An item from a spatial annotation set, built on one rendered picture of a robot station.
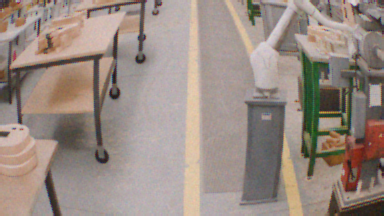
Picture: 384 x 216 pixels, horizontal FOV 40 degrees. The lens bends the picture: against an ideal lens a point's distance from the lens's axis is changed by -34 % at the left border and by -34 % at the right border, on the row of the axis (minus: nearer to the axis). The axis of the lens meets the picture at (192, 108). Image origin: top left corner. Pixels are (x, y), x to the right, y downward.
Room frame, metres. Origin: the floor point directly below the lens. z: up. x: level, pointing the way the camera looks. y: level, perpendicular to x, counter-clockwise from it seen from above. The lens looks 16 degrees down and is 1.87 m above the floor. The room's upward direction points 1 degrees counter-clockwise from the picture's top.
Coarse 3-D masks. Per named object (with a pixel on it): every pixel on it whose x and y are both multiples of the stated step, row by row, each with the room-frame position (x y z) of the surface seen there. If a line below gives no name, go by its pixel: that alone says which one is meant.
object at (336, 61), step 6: (330, 54) 3.65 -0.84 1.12; (336, 54) 3.67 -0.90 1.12; (330, 60) 3.64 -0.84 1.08; (336, 60) 3.61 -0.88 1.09; (342, 60) 3.61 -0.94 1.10; (348, 60) 3.61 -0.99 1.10; (330, 66) 3.66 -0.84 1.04; (336, 66) 3.61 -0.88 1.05; (342, 66) 3.61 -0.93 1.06; (348, 66) 3.61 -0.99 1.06; (330, 72) 3.67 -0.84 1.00; (336, 72) 3.61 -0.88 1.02; (330, 78) 3.68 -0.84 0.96; (336, 78) 3.61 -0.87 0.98; (342, 78) 3.61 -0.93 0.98; (348, 78) 3.61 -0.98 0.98; (336, 84) 3.61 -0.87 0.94; (342, 84) 3.61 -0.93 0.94; (348, 84) 3.61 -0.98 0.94; (348, 90) 3.59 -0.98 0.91
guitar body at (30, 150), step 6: (30, 138) 2.57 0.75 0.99; (30, 144) 2.48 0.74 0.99; (24, 150) 2.40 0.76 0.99; (30, 150) 2.43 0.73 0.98; (0, 156) 2.29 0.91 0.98; (6, 156) 2.29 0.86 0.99; (12, 156) 2.30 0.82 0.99; (18, 156) 2.32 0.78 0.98; (24, 156) 2.36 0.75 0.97; (30, 156) 2.42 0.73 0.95; (0, 162) 2.30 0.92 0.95; (6, 162) 2.29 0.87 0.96; (12, 162) 2.29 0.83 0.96; (18, 162) 2.31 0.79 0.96
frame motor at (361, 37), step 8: (352, 32) 3.66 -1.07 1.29; (360, 32) 3.49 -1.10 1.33; (368, 32) 3.34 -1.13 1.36; (376, 32) 3.33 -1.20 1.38; (360, 40) 3.43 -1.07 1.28; (368, 40) 3.31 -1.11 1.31; (376, 40) 3.31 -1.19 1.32; (360, 48) 3.44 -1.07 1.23; (368, 48) 3.31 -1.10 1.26; (376, 48) 3.30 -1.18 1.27; (368, 56) 3.31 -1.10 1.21; (376, 56) 3.30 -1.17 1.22; (368, 64) 3.40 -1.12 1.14; (376, 64) 3.31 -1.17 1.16
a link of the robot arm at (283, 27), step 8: (288, 0) 4.45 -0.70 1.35; (288, 8) 4.42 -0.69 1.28; (296, 8) 4.38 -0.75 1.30; (288, 16) 4.40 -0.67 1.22; (296, 16) 4.40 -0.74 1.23; (280, 24) 4.41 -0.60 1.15; (288, 24) 4.39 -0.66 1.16; (272, 32) 4.44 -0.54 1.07; (280, 32) 4.39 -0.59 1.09; (288, 32) 4.41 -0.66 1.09; (272, 40) 4.40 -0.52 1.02; (280, 40) 4.39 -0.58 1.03; (256, 48) 4.46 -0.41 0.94; (264, 48) 4.38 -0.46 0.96; (272, 48) 4.39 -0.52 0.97; (280, 48) 4.43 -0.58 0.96
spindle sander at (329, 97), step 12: (312, 0) 6.24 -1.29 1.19; (300, 24) 6.31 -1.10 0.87; (312, 24) 6.28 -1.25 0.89; (300, 60) 6.44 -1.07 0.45; (324, 72) 6.27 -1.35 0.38; (300, 84) 6.34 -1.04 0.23; (324, 84) 6.15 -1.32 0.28; (300, 96) 6.38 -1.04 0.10; (324, 96) 6.13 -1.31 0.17; (336, 96) 6.12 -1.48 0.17; (324, 108) 6.13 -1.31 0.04; (336, 108) 6.12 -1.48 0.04
